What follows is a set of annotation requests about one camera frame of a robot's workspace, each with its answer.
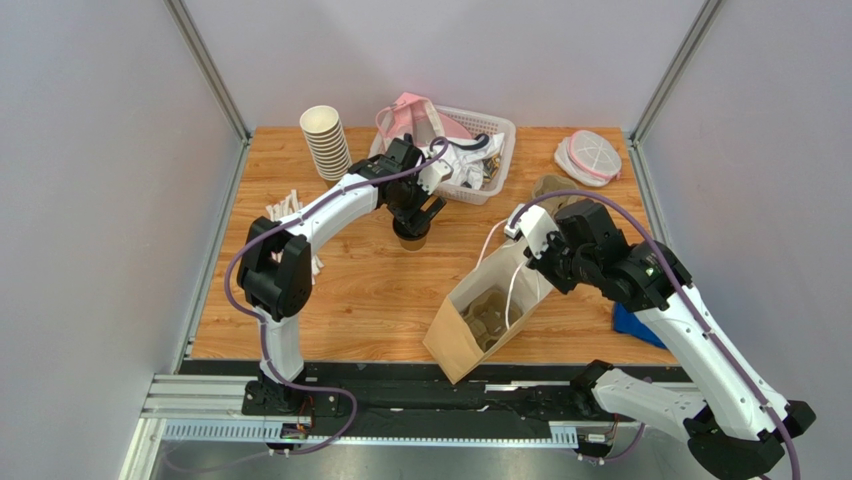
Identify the black coffee cup lid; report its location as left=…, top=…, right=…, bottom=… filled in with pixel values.
left=392, top=219, right=431, bottom=242

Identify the brown paper coffee cup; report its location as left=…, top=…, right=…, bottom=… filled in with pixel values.
left=398, top=235, right=427, bottom=252

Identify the paper bag with handles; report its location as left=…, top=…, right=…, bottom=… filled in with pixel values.
left=423, top=221, right=553, bottom=384

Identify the single pulp cup carrier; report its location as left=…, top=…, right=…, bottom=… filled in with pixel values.
left=461, top=288, right=523, bottom=352

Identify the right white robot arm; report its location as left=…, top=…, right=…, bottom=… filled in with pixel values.
left=506, top=199, right=816, bottom=479

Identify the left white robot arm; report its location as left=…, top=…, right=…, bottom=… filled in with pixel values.
left=225, top=137, right=452, bottom=406

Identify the white crumpled plastic bag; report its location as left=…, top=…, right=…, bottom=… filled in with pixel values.
left=442, top=133, right=505, bottom=190

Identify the blue cloth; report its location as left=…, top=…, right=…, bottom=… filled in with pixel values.
left=612, top=303, right=666, bottom=349

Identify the stack of pulp cup carriers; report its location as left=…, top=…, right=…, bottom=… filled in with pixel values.
left=531, top=174, right=581, bottom=208

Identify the pink plastic bag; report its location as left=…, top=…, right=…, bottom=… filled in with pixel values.
left=375, top=92, right=472, bottom=147

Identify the white plastic basket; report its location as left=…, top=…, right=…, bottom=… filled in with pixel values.
left=369, top=106, right=516, bottom=205

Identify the stack of paper cups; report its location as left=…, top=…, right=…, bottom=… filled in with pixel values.
left=299, top=105, right=352, bottom=186

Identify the pile of wrapped straws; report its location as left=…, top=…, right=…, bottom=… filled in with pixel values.
left=266, top=189, right=324, bottom=283

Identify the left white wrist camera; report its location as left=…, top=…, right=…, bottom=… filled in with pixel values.
left=417, top=159, right=453, bottom=195

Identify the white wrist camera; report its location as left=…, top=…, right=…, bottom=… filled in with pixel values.
left=503, top=204, right=558, bottom=259
left=417, top=159, right=453, bottom=195

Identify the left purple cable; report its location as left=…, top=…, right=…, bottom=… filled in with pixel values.
left=224, top=136, right=451, bottom=457

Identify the purple cable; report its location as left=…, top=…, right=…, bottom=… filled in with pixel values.
left=509, top=189, right=803, bottom=480
left=224, top=136, right=451, bottom=457

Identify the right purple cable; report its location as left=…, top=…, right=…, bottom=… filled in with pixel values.
left=509, top=189, right=803, bottom=480

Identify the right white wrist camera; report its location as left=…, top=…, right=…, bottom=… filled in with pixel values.
left=503, top=204, right=558, bottom=259

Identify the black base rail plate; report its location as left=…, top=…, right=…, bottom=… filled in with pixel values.
left=178, top=360, right=634, bottom=441

